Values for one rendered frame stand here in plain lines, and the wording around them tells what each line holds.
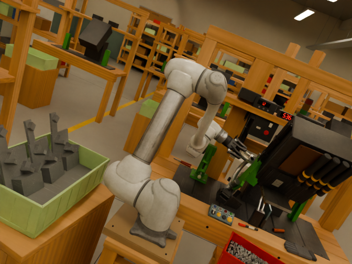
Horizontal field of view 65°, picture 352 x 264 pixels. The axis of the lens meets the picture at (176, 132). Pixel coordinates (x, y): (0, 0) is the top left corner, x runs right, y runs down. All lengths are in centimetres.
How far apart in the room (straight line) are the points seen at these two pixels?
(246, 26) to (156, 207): 1089
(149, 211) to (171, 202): 11
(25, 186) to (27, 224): 20
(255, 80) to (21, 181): 158
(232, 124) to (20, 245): 152
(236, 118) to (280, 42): 993
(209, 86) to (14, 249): 106
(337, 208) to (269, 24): 1001
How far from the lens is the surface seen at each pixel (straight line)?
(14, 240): 138
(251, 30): 1184
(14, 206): 137
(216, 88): 130
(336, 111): 943
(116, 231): 136
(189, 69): 135
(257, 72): 209
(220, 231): 177
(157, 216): 130
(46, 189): 157
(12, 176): 150
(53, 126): 168
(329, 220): 252
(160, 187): 126
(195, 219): 174
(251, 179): 188
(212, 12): 1191
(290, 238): 204
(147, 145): 132
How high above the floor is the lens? 176
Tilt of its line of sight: 17 degrees down
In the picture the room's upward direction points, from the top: 23 degrees clockwise
